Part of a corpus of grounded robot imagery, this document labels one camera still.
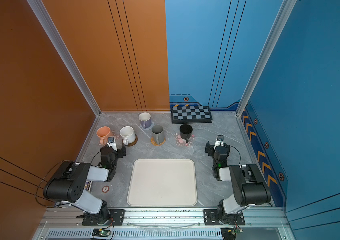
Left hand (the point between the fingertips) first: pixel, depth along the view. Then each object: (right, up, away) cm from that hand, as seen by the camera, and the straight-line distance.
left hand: (115, 143), depth 94 cm
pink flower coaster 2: (+42, 0, +9) cm, 43 cm away
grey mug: (+27, +6, 0) cm, 28 cm away
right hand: (+63, +1, 0) cm, 63 cm away
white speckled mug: (+6, +5, +8) cm, 11 cm away
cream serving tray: (+31, -21, -9) cm, 39 cm away
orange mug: (-10, +6, +5) cm, 13 cm away
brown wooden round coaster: (+9, -1, +7) cm, 12 cm away
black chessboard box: (+50, +20, +22) cm, 58 cm away
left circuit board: (+3, -40, -23) cm, 46 cm away
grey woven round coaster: (+18, +9, +15) cm, 25 cm away
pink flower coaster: (-6, +5, +11) cm, 14 cm away
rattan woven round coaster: (+24, -1, +8) cm, 25 cm away
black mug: (+45, +7, +4) cm, 46 cm away
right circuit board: (+64, -40, -23) cm, 79 cm away
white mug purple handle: (+16, +16, +17) cm, 28 cm away
